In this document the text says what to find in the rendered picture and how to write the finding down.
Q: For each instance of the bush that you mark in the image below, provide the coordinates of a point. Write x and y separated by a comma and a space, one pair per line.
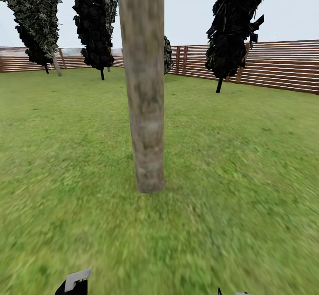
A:
168, 62

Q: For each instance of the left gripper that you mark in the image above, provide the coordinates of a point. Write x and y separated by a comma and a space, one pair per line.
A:
79, 289

